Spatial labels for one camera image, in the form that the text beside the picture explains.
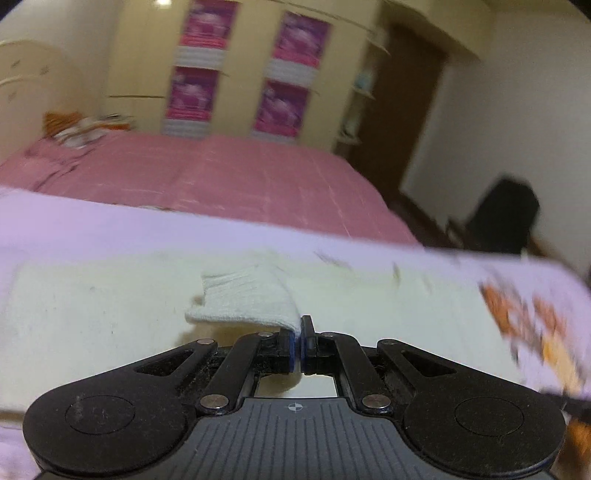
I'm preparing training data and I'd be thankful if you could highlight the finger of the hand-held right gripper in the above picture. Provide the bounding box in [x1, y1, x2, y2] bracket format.
[537, 390, 591, 416]

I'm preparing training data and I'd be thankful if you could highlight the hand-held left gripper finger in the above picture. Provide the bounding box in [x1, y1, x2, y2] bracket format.
[133, 329, 299, 415]
[299, 315, 457, 415]

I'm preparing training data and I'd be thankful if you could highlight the cream knit sweater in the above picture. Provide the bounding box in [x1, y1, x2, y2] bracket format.
[8, 248, 532, 416]

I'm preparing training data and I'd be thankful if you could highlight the pile of orange white clothes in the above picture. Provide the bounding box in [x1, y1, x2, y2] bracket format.
[42, 110, 137, 149]

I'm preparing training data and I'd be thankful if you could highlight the pink checked bed sheet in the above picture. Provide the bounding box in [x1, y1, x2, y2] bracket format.
[0, 133, 422, 246]

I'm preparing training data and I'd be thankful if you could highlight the black cloth covered chair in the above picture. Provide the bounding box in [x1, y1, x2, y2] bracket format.
[464, 174, 542, 256]

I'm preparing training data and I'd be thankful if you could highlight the dark brown door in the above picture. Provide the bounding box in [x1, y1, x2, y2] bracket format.
[355, 23, 450, 197]

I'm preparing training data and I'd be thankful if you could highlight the lavender floral blanket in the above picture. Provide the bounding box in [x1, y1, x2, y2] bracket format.
[0, 188, 591, 480]

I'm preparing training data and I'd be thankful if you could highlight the cream wardrobe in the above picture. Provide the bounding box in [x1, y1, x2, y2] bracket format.
[105, 0, 491, 154]

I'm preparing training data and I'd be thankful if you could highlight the cream headboard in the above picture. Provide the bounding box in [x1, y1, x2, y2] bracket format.
[0, 39, 80, 163]

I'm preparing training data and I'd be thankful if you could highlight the pink wall poster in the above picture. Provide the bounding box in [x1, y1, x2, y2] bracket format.
[178, 0, 240, 49]
[271, 11, 333, 70]
[165, 66, 220, 121]
[253, 80, 311, 139]

